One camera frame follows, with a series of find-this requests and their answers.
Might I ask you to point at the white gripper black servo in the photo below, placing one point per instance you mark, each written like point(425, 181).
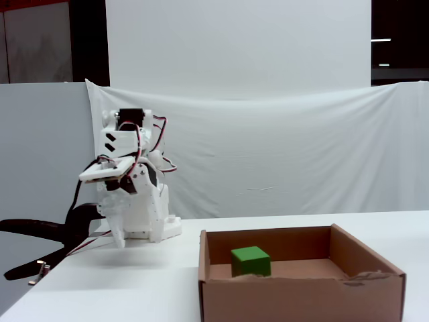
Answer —
point(114, 208)

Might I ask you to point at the green cube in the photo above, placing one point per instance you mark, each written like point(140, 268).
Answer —
point(251, 260)

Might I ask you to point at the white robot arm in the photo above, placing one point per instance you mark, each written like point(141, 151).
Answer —
point(124, 141)

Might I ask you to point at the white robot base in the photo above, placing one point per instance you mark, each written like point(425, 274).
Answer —
point(171, 228)

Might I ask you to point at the brown cardboard box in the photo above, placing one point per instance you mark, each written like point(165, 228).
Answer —
point(301, 298)

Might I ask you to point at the black table clamp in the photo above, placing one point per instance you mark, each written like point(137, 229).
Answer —
point(40, 226)

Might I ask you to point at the grey partition panel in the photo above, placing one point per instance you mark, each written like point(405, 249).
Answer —
point(43, 151)

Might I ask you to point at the white cloth backdrop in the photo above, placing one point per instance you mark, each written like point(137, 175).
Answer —
point(268, 151)

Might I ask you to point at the white backdrop board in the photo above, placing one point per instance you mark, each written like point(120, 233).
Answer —
point(234, 43)

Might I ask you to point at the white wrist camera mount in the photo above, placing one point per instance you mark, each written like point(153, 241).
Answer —
point(104, 172)

